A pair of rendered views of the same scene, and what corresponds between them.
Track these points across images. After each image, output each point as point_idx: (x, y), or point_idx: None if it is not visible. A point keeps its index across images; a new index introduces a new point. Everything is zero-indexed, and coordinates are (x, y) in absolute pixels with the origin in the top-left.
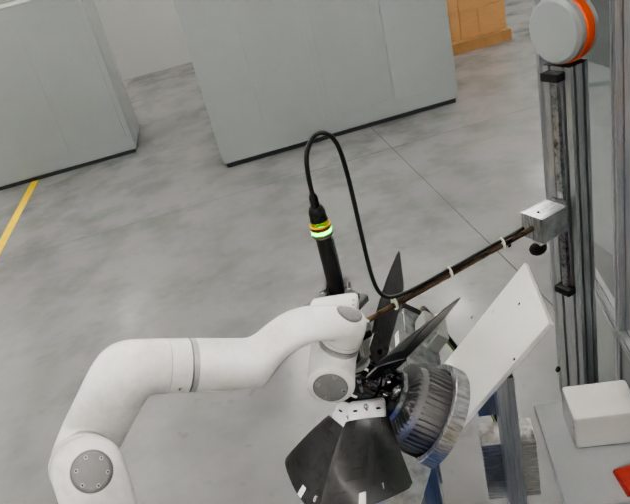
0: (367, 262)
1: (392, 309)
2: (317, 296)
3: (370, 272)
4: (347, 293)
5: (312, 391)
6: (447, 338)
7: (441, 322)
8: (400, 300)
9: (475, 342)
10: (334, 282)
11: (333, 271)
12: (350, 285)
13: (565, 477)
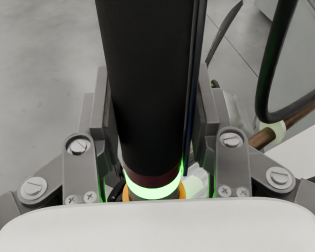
0: (287, 7)
1: (266, 145)
2: (54, 162)
3: (276, 50)
4: (252, 201)
5: None
6: (253, 133)
7: (243, 108)
8: (286, 123)
9: (313, 158)
10: (155, 96)
11: (165, 32)
12: (226, 111)
13: None
